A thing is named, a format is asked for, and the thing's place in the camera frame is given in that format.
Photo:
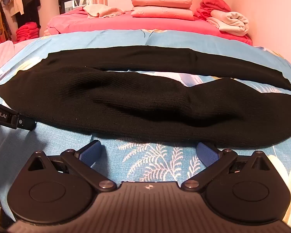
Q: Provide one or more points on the blue floral bedsheet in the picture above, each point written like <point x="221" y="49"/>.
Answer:
<point x="148" y="160"/>

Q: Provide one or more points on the light folded cloth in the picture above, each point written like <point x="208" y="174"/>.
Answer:
<point x="232" y="23"/>

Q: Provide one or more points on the beige towel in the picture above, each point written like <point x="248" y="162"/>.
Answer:
<point x="104" y="11"/>

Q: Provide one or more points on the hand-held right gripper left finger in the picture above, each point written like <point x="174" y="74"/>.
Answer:
<point x="91" y="152"/>

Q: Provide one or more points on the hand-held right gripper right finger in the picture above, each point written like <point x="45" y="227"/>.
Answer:
<point x="206" y="153"/>

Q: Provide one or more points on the red bedsheet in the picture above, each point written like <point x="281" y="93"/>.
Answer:
<point x="160" y="24"/>

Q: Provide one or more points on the pink blanket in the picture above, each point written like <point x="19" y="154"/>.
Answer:
<point x="0" y="53"/>

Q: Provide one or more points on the dark patterned hanging garment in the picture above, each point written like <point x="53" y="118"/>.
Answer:
<point x="3" y="21"/>

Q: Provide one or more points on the black pants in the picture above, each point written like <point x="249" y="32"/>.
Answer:
<point x="135" y="102"/>

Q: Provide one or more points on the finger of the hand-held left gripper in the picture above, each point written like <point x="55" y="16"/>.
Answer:
<point x="24" y="123"/>

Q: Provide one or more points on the pink folded quilt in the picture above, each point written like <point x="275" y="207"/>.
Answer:
<point x="162" y="14"/>
<point x="160" y="1"/>

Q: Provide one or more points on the red folded clothes pile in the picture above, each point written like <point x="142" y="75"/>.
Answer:
<point x="213" y="4"/>
<point x="26" y="31"/>

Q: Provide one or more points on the black hanging garment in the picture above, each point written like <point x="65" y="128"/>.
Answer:
<point x="31" y="2"/>

